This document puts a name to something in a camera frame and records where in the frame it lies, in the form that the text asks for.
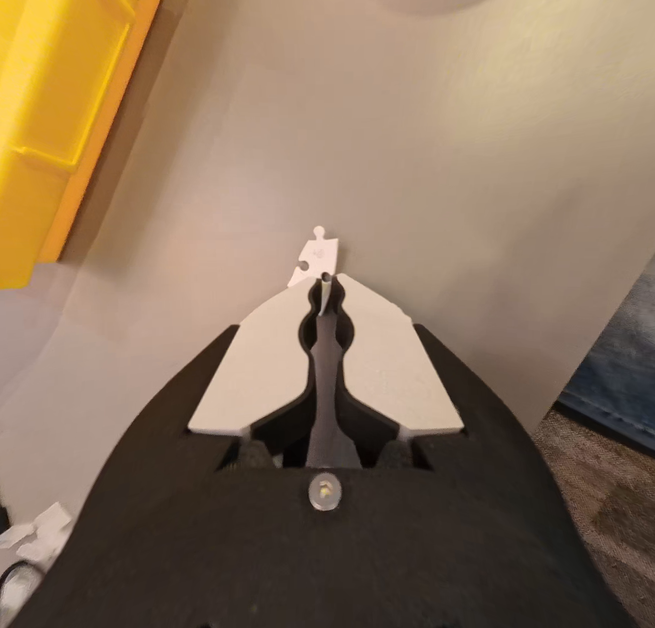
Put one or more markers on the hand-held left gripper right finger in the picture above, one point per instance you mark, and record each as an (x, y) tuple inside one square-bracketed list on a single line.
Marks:
[(404, 372)]

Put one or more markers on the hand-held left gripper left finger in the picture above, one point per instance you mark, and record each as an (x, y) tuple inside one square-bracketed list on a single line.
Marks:
[(245, 372)]

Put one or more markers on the white puzzle piece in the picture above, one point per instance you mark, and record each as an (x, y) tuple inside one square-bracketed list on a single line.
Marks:
[(320, 254)]

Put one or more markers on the clear plastic bag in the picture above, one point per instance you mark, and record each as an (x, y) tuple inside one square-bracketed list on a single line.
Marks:
[(46, 525)]

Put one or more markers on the large yellow plastic bin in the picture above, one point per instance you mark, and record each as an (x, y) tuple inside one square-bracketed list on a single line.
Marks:
[(51, 100)]

